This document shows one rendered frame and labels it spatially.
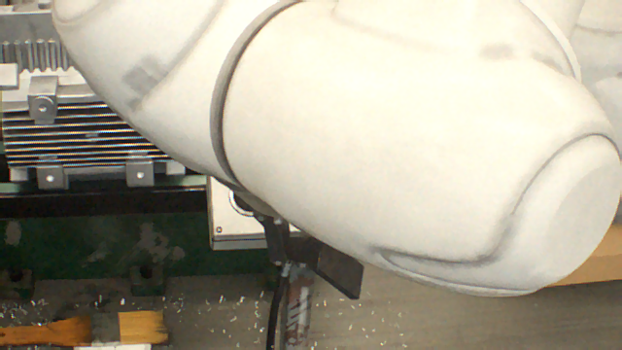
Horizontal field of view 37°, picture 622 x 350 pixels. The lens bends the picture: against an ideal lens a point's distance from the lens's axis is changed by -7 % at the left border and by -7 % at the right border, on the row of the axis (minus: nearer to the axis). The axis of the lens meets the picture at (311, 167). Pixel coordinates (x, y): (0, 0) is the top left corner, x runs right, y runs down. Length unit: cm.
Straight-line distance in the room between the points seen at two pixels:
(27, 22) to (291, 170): 63
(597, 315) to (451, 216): 84
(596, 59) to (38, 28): 61
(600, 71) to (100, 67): 74
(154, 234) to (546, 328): 47
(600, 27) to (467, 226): 77
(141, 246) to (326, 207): 74
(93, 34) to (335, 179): 14
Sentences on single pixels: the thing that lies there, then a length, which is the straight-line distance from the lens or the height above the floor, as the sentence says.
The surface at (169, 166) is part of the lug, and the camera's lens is 106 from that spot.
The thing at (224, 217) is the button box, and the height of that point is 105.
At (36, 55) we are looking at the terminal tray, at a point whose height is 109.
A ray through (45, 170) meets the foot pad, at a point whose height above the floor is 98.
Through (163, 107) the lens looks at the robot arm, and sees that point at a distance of 46.
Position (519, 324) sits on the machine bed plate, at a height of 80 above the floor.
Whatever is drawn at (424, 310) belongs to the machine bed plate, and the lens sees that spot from 114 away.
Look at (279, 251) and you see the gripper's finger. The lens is 74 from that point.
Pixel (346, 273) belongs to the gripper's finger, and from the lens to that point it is 79.
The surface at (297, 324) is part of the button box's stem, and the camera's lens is 97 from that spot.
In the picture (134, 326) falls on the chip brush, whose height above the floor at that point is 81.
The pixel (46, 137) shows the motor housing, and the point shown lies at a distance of 103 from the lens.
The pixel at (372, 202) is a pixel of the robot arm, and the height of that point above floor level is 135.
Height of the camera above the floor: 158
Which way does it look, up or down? 35 degrees down
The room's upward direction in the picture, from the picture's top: 4 degrees clockwise
